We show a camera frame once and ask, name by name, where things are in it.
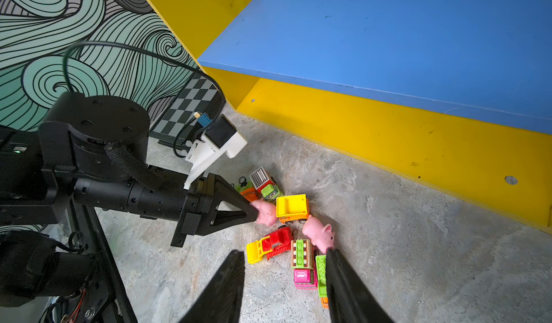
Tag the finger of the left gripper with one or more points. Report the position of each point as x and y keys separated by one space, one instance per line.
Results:
x=218 y=220
x=219 y=190

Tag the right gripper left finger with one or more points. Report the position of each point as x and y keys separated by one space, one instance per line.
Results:
x=221 y=300

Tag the green orange tractor toy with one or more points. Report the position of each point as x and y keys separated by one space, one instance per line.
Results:
x=247 y=190

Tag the black white chessboard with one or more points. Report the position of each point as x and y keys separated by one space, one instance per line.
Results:
x=198 y=96

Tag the green orange flatbed truck toy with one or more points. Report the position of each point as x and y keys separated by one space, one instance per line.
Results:
x=321 y=278

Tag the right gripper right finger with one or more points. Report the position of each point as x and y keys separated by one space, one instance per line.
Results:
x=349 y=299

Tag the magenta brown truck toy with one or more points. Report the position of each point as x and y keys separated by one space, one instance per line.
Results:
x=303 y=264

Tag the yellow toy shelf unit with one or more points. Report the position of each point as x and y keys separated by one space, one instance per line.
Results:
x=454 y=94

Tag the green grey truck toy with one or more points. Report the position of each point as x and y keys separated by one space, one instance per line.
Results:
x=264 y=183

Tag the yellow dump truck toy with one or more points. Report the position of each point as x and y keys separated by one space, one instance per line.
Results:
x=291 y=208

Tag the pink toy pig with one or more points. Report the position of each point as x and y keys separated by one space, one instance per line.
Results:
x=321 y=236
x=266 y=212

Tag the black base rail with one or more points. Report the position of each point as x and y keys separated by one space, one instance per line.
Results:
x=105 y=299

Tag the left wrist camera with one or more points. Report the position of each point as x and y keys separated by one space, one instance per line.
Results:
x=220 y=138

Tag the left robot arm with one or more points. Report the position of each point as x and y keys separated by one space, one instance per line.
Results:
x=88 y=153

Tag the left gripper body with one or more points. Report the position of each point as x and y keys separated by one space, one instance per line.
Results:
x=199 y=214

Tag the red yellow bulldozer toy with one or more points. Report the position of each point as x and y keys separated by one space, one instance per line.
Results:
x=269 y=246

